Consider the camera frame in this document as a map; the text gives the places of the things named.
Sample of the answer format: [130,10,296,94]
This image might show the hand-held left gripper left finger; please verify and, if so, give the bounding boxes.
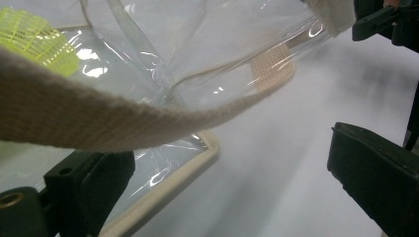
[43,150,136,237]

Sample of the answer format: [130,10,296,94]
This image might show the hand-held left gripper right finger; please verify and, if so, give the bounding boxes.
[326,121,419,237]

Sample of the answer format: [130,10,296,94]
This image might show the clear bag with beige trim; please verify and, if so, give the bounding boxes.
[0,0,330,237]

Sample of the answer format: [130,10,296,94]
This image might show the white board sheet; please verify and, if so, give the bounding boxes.
[131,28,419,237]

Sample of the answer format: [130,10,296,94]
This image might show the right hand-held gripper black cable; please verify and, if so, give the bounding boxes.
[403,90,419,152]

